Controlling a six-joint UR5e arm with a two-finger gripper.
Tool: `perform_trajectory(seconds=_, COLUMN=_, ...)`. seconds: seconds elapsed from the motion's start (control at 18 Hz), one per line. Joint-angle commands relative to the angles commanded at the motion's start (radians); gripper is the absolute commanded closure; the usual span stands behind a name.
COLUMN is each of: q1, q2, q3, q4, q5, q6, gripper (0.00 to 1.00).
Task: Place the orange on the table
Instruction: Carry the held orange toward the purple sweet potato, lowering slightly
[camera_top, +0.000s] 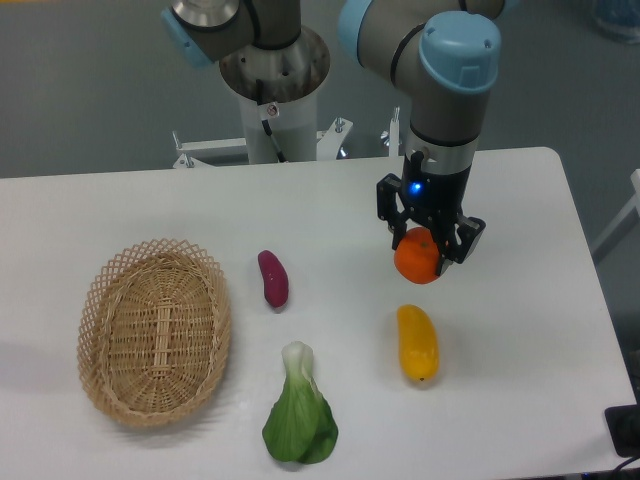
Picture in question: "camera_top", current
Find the woven wicker basket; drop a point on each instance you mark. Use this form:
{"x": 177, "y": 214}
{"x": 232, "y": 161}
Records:
{"x": 155, "y": 333}

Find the black device at table edge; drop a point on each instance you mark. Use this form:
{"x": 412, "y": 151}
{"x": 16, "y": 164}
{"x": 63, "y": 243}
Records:
{"x": 623, "y": 425}

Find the green bok choy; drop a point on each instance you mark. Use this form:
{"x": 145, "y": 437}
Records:
{"x": 300, "y": 427}

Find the purple sweet potato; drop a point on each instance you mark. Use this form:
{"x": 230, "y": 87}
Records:
{"x": 275, "y": 279}

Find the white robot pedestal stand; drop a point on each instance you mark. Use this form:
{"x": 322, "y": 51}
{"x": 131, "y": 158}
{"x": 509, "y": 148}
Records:
{"x": 277, "y": 94}

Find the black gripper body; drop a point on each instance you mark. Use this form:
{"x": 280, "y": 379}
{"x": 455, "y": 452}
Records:
{"x": 430, "y": 194}

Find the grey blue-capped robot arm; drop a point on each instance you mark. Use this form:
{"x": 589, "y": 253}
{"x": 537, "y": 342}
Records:
{"x": 444, "y": 55}

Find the white frame at right edge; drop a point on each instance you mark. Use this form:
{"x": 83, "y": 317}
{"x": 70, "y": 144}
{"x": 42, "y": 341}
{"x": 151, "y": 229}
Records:
{"x": 621, "y": 224}

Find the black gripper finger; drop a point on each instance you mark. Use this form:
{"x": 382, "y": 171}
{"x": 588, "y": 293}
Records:
{"x": 456, "y": 238}
{"x": 391, "y": 208}

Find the orange fruit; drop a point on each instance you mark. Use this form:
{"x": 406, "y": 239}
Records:
{"x": 416, "y": 256}

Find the blue object top right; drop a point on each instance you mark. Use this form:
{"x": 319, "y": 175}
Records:
{"x": 618, "y": 19}

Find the yellow mango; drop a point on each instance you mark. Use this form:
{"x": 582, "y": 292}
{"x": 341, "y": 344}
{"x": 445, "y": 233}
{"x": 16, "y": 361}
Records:
{"x": 418, "y": 346}

